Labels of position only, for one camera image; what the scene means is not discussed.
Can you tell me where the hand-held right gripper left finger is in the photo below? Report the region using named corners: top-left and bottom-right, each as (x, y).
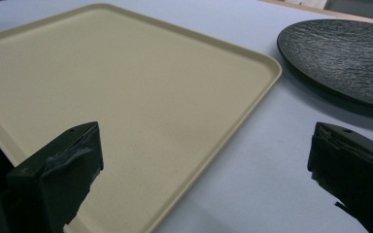
top-left (5, 120), bottom-right (105, 233)

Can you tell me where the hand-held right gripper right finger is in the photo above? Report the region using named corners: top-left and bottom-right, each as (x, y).
top-left (306, 121), bottom-right (373, 233)

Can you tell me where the black textured round plate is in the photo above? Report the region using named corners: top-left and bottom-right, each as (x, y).
top-left (276, 18), bottom-right (373, 110)

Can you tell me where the beige plastic tray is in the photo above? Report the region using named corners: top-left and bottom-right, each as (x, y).
top-left (0, 3), bottom-right (283, 233)

